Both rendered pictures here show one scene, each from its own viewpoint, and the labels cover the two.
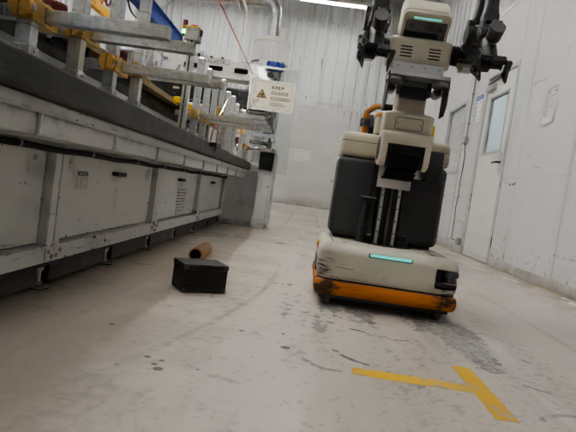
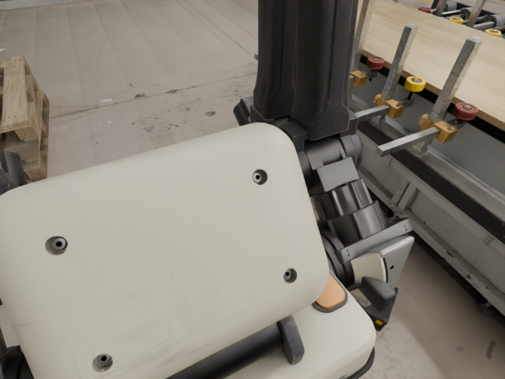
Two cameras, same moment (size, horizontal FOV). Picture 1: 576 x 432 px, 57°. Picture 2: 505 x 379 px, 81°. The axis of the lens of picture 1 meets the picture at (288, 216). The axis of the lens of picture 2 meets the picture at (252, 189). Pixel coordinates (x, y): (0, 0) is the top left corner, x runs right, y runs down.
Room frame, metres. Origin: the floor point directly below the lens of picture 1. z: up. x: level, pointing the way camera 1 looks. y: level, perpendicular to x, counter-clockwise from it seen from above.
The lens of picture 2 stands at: (2.52, -0.48, 1.51)
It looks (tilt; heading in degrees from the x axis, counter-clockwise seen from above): 46 degrees down; 152
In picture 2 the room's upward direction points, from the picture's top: straight up
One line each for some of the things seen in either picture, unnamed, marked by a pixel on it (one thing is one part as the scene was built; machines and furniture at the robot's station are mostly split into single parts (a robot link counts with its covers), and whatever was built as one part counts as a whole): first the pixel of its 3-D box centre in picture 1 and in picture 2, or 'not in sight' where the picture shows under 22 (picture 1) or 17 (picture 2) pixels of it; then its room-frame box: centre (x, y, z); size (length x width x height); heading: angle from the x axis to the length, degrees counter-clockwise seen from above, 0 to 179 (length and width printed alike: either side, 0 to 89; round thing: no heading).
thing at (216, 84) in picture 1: (165, 77); (421, 136); (1.99, 0.53, 0.83); 0.43 x 0.03 x 0.04; 88
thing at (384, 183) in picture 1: (412, 164); not in sight; (2.43, -0.53, 0.68); 0.28 x 0.27 x 0.25; 88
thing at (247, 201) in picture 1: (207, 135); not in sight; (6.11, 1.05, 0.95); 1.65 x 0.70 x 1.90; 88
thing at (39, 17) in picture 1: (34, 13); not in sight; (1.23, 0.65, 0.80); 0.14 x 0.06 x 0.05; 178
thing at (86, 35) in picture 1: (82, 32); (354, 76); (1.48, 0.64, 0.83); 0.14 x 0.06 x 0.05; 178
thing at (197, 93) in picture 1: (196, 100); not in sight; (2.96, 0.60, 0.90); 0.04 x 0.04 x 0.48; 88
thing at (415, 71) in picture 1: (416, 88); not in sight; (2.31, -0.47, 0.99); 0.28 x 0.16 x 0.22; 88
